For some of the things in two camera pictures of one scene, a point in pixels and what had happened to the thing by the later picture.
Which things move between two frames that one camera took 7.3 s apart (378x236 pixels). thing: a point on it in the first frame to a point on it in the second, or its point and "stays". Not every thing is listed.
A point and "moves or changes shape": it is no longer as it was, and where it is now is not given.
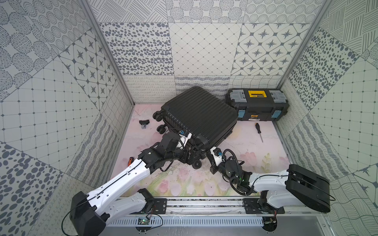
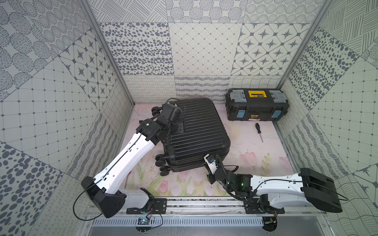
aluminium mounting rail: (220, 207) stays
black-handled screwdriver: (258, 127) stays
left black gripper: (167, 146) to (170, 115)
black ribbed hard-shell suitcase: (210, 122) moves or changes shape
